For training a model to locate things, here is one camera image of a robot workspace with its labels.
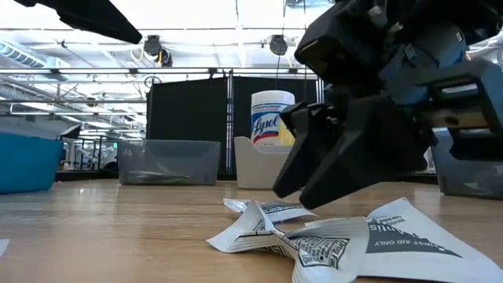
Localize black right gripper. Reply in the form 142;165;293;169
281;19;503;211

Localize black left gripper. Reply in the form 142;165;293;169
13;0;143;45

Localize Lysol wipes canister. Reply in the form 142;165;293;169
250;90;296;147

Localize light grey plastic bin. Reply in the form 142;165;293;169
234;136;295;190

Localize crumpled drug facts packet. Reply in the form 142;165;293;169
292;218;370;283

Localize antiseptic packet dark label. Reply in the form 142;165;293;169
355;196;503;283

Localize smoky translucent plastic bin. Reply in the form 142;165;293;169
116;139;222;186
430;127;503;200

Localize black tilted panel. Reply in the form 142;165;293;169
58;124;83;141

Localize black curtain partition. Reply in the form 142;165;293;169
145;75;327;182

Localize teal plastic bin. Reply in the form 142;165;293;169
0;132;64;196

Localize black ceiling cable reel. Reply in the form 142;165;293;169
142;34;174;68
268;34;289;57

